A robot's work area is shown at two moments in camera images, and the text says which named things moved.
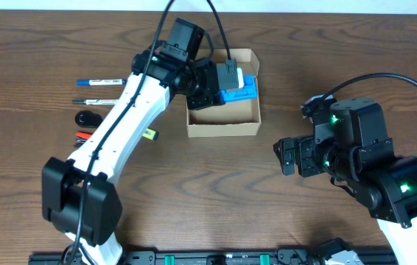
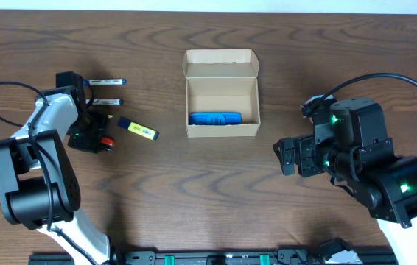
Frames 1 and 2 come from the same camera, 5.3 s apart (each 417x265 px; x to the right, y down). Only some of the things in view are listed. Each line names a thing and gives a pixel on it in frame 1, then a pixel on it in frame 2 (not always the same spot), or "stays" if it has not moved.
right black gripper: [305, 146] stays
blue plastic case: [249, 91] -> [215, 118]
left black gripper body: [194, 84] -> [91, 128]
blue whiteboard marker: [100, 82] stays
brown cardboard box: [238, 118] stays
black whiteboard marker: [94, 101] stays
